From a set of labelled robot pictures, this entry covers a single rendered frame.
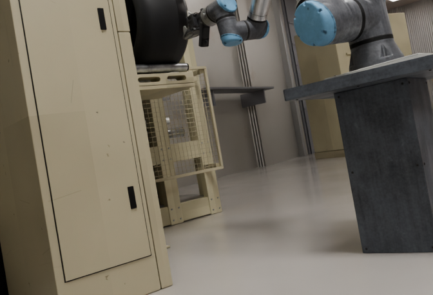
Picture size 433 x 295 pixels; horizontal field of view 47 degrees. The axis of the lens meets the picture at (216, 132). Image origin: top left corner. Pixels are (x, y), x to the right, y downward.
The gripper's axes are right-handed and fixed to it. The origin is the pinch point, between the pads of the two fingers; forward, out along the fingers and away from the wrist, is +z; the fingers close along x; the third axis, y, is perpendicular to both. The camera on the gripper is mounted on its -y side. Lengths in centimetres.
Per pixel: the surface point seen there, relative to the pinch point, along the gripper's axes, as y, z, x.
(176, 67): -8.7, 17.5, -2.9
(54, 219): -74, -37, 95
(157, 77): -13.4, 17.3, 10.1
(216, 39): 168, 402, -378
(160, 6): 18.0, 2.3, 8.7
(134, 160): -60, -38, 64
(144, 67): -8.0, 17.3, 16.2
